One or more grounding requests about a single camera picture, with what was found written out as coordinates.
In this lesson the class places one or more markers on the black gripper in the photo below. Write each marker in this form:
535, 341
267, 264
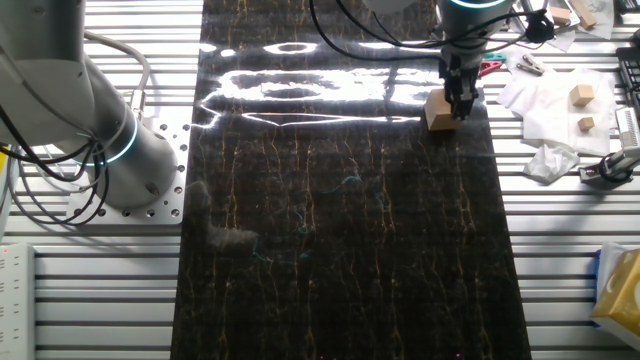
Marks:
461, 67

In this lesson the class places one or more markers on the small wooden cube block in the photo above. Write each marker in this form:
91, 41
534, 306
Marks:
439, 116

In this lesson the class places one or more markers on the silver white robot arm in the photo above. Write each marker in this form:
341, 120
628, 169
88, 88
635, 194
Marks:
125, 150

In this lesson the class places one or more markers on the red clothespin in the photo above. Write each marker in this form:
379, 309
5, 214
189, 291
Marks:
490, 68

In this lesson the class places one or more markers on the teal clothespin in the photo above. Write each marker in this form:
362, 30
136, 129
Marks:
495, 56

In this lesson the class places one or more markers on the grey metal clothespin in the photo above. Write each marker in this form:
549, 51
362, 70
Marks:
530, 65

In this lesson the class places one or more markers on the pale wooden cube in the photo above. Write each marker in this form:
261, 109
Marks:
582, 95

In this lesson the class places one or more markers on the tiny wooden cube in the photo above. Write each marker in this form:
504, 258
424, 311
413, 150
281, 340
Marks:
586, 124

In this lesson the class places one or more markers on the flat wooden bar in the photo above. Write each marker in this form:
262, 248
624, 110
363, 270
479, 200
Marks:
560, 16

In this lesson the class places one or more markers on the long wooden stick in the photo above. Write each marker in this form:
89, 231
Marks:
584, 14

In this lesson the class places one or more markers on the white printed paper sheet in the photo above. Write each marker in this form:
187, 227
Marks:
602, 20

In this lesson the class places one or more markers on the black keyboard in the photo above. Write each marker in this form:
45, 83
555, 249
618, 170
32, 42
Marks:
631, 75

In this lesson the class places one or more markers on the black gold-veined marble mat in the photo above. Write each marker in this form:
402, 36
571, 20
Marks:
325, 250

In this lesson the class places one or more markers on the yellow tissue pack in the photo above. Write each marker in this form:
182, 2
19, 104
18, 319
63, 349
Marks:
622, 295

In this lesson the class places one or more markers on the white power strip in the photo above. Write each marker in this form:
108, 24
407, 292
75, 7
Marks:
16, 300

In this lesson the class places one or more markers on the small silver camera mount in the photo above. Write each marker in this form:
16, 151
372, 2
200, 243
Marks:
617, 162

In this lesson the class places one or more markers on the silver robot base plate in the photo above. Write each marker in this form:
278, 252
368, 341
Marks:
165, 210

